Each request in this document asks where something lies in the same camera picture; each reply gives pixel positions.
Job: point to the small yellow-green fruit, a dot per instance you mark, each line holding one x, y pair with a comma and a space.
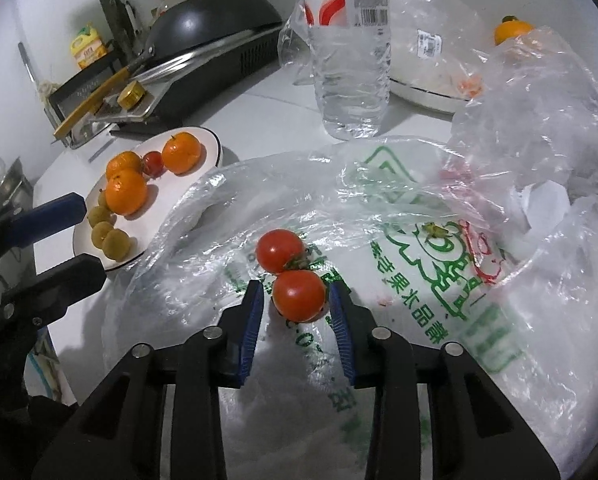
99, 215
101, 236

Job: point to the black induction cooker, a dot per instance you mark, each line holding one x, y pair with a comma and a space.
249, 55

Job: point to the orange with green stem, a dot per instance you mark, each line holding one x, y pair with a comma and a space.
513, 30

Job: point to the crumpled clear plastic bag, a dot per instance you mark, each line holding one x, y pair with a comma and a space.
554, 100

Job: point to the clear plastic water bottle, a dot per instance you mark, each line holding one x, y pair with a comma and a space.
349, 60

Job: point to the yellow oil bottle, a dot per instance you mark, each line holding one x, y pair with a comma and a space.
90, 50

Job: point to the red tomato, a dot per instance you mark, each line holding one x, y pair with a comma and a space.
299, 296
279, 251
153, 164

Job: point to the white plastic bag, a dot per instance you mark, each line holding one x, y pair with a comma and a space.
544, 205

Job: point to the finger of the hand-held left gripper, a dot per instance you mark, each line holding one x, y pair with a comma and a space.
54, 215
69, 280

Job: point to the steel container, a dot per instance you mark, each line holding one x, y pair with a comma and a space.
11, 182

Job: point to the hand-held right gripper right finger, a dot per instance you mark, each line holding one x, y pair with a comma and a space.
341, 320

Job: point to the green printed plastic bag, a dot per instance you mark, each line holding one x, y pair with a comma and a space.
429, 285

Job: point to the white round dish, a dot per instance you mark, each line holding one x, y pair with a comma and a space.
424, 96

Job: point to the large orange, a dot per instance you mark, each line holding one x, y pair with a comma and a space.
126, 192

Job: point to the black wok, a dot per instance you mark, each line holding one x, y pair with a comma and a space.
204, 20

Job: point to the green tomato stem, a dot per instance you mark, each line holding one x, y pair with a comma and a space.
434, 230

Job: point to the large yellow-green fruit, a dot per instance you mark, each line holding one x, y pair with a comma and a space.
120, 246

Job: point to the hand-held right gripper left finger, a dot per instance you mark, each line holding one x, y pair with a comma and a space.
251, 320

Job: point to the red marked condiment bottle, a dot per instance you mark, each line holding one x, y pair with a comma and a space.
165, 5

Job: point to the white plate with dark rim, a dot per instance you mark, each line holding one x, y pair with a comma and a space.
174, 195

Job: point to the black kitchen rack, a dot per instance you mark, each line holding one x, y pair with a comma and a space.
79, 91

